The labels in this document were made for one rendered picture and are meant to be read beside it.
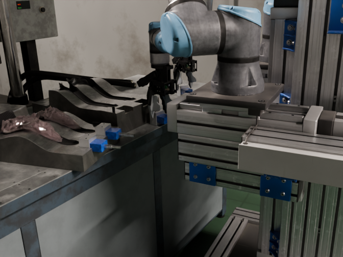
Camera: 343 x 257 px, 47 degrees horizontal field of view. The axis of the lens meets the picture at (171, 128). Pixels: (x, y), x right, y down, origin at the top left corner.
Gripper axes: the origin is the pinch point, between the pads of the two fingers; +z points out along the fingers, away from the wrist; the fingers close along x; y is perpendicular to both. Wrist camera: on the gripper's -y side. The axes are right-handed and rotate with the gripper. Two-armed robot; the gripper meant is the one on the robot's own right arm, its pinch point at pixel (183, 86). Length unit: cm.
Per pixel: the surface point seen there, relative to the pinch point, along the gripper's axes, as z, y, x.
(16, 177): 5, 49, -89
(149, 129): 5, 34, -37
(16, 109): -7, 14, -81
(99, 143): -2, 54, -64
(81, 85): -9, 1, -52
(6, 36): -28, -37, -73
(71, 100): -6, 11, -60
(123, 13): -24, -211, 62
